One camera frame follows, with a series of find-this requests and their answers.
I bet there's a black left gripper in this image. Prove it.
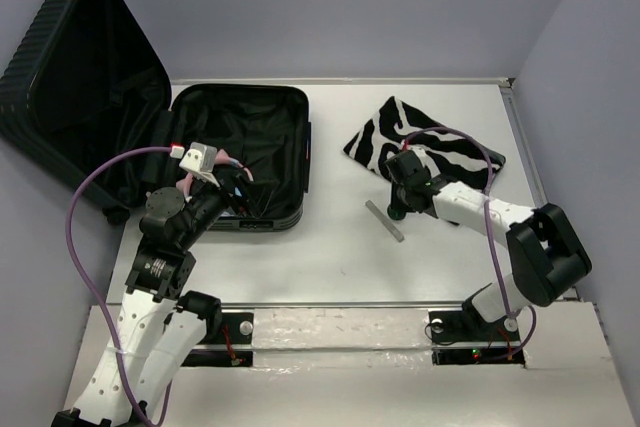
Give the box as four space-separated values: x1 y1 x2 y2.
179 167 278 247

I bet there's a checkered slim rectangular box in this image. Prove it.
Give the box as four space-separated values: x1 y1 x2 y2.
365 200 405 243

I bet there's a zebra print cloth pouch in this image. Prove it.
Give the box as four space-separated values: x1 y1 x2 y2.
343 96 506 190

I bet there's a black hard-shell suitcase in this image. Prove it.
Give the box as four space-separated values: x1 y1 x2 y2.
1 0 311 231

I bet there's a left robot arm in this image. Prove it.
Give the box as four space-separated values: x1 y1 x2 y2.
52 167 272 426

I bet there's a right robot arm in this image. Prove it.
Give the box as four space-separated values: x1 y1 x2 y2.
385 149 592 339

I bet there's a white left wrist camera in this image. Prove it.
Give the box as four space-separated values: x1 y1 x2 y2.
179 142 219 186

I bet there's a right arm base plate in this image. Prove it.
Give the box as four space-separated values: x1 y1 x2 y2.
424 310 526 366

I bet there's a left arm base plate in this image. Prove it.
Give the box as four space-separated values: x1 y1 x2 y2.
182 311 254 368

